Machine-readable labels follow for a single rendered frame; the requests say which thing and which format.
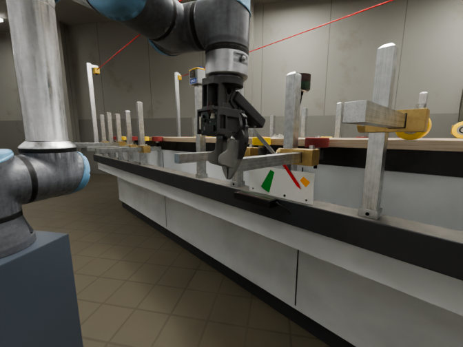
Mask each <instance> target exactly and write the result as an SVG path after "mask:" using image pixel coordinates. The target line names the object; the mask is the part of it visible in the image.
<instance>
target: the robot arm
mask: <svg viewBox="0 0 463 347"><path fill-rule="evenodd" d="M59 1H60V0H6V5H7V10H8V19H9V25H10V34H11V39H12V49H13V54H14V64H15V69H16V74H17V83H18V88H19V98H20V104H21V113H22V118H23V127H24V133H25V141H24V142H23V143H22V144H21V145H19V146H18V151H19V155H14V153H13V152H12V150H11V149H0V259H1V258H4V257H8V256H9V255H12V254H15V253H18V252H20V251H22V250H24V249H26V248H27V247H29V246H30V245H31V244H33V243H34V242H35V240H36V234H35V231H34V229H33V228H32V227H31V226H30V224H29V223H28V221H27V220H26V219H25V218H24V216H23V210H22V205H23V204H28V203H31V202H36V201H40V200H46V199H49V198H55V197H58V196H64V195H69V194H71V193H74V192H76V191H80V190H82V189H83V188H84V187H85V186H86V185H87V183H88V181H89V179H90V164H89V162H88V160H87V158H86V157H85V156H84V155H83V154H82V153H80V152H78V151H77V150H76V145H74V144H73V143H71V142H70V141H69V138H68V125H67V118H66V111H65V99H64V92H63V79H62V72H61V60H60V53H59V40H58V34H57V26H56V14H55V3H57V2H59ZM73 1H75V2H77V3H80V4H81V5H83V6H86V7H88V8H91V9H93V10H94V11H95V12H97V13H99V14H101V15H103V16H104V17H107V18H109V19H111V20H114V21H116V22H118V23H121V24H123V25H125V26H127V27H128V28H130V29H132V30H134V31H135V32H138V33H139V34H141V35H143V36H145V37H146V38H147V39H148V41H149V42H150V45H151V46H152V47H153V48H154V49H155V50H156V51H157V52H158V53H159V54H162V55H164V56H178V55H179V54H187V53H192V52H201V51H205V78H202V109H197V134H201V135H202V136H216V147H215V150H214V151H212V152H211V153H209V154H208V157H207V159H208V161H209V162H210V163H211V164H214V165H218V166H221V167H222V169H223V173H224V175H225V177H226V179H228V180H231V179H232V177H233V176H234V174H235V173H236V171H237V169H238V167H239V165H240V163H241V160H242V159H243V157H244V155H245V152H246V149H247V146H248V142H249V133H248V129H249V128H263V126H264V124H265V119H264V118H263V116H262V115H261V114H260V113H259V112H258V111H257V110H256V109H255V108H254V107H253V106H252V105H251V104H250V102H249V101H248V100H247V99H246V98H245V97H244V96H243V95H242V94H241V93H240V92H239V91H236V90H241V89H242V88H243V82H244V81H246V80H247V79H248V70H249V27H250V18H251V11H250V0H198V1H192V2H188V3H179V2H178V1H177V0H73ZM199 117H201V129H199ZM232 136H233V137H234V138H235V139H233V138H231V137H232ZM228 138H229V140H228Z"/></svg>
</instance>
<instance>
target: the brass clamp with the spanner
mask: <svg viewBox="0 0 463 347"><path fill-rule="evenodd" d="M276 152H280V153H281V154H283V153H290V152H298V153H302V156H301V162H297V163H293V164H290V165H304V166H310V167H311V166H315V165H319V155H320V150H319V149H299V148H297V149H283V148H278V149H277V150H276Z"/></svg>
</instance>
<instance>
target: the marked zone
mask: <svg viewBox="0 0 463 347"><path fill-rule="evenodd" d="M273 176H274V172H273V171H272V170H270V171H269V173H268V175H267V177H266V178H265V180H264V182H263V184H262V185H261V187H262V188H263V189H264V190H265V191H267V192H269V191H270V188H271V183H272V180H273Z"/></svg>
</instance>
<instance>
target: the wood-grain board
mask: <svg viewBox="0 0 463 347"><path fill-rule="evenodd" d="M270 138H271V144H270V145H283V143H284V138H272V137H270ZM368 139H369V138H329V147H346V148H366V149H367V146H368ZM163 141H172V142H191V143H195V142H196V137H163ZM205 142H206V143H216V137H205ZM248 144H250V145H252V137H249V142H248ZM298 146H305V138H298ZM387 149H404V150H424V151H463V138H419V139H416V140H405V139H402V138H388V142H387Z"/></svg>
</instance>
